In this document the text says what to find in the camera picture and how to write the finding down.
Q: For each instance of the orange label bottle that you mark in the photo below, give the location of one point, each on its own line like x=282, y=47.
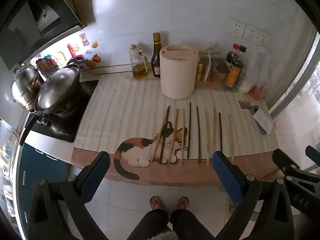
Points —
x=233, y=73

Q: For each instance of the person's right leg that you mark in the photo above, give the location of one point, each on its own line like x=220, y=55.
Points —
x=190, y=222

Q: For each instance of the person's leg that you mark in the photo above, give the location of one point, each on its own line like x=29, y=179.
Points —
x=190, y=222
x=150, y=222

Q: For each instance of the clear plastic bag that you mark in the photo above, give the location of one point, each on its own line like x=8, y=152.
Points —
x=257, y=67

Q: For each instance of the sun wall sticker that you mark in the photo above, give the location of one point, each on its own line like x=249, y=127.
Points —
x=74, y=48

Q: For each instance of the red cap dark bottle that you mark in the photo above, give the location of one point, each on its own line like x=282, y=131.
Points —
x=232, y=53

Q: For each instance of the window frame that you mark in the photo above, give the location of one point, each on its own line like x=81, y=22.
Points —
x=290, y=80

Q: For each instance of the blue kitchen cabinet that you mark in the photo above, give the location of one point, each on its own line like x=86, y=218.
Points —
x=35, y=170

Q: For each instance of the person's sandalled foot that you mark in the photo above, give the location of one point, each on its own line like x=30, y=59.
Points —
x=183, y=203
x=157, y=203

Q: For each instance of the person's left leg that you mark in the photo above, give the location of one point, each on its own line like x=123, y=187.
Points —
x=150, y=222

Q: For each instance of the stainless steel steamer pot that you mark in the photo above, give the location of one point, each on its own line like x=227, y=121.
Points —
x=23, y=85

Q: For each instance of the wok with steel lid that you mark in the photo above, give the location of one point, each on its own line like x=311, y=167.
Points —
x=55, y=90

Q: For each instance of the kitchen cleaver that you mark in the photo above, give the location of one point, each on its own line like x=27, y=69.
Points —
x=262, y=121

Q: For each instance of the colourful flower ornament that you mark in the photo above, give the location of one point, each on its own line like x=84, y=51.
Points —
x=46, y=62

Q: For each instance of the red seal wall sticker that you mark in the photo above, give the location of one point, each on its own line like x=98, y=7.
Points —
x=83, y=39

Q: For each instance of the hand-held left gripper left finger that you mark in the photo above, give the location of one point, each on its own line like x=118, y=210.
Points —
x=93, y=177

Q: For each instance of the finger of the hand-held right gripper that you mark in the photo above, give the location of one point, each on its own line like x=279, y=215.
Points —
x=283, y=160
x=313, y=153

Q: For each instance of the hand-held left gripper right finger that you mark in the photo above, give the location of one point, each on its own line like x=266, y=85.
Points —
x=227, y=177

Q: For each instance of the dark sauce bottle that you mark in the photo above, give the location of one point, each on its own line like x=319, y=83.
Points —
x=156, y=60

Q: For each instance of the white wall socket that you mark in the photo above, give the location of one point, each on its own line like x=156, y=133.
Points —
x=237, y=27
x=251, y=33
x=263, y=37

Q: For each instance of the brown paper card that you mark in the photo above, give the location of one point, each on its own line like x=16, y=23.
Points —
x=244, y=105

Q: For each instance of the cat print striped mat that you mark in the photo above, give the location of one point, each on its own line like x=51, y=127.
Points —
x=125, y=105

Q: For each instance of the cream round utensil holder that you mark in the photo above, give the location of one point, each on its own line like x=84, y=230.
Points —
x=177, y=75

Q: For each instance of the apple wall sticker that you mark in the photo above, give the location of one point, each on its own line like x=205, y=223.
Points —
x=96, y=58

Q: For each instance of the glass oil dispenser bottle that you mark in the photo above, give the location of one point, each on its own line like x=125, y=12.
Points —
x=138, y=67

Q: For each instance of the black gas stove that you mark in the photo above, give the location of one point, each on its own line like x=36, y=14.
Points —
x=67, y=122

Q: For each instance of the black range hood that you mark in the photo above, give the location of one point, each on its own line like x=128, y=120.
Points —
x=30, y=17

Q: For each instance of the row of chopsticks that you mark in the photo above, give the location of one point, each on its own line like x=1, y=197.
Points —
x=189, y=130

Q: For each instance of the person's right sandalled foot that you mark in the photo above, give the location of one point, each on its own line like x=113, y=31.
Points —
x=183, y=203

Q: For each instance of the person's left sandalled foot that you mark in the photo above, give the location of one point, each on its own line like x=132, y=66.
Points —
x=157, y=203

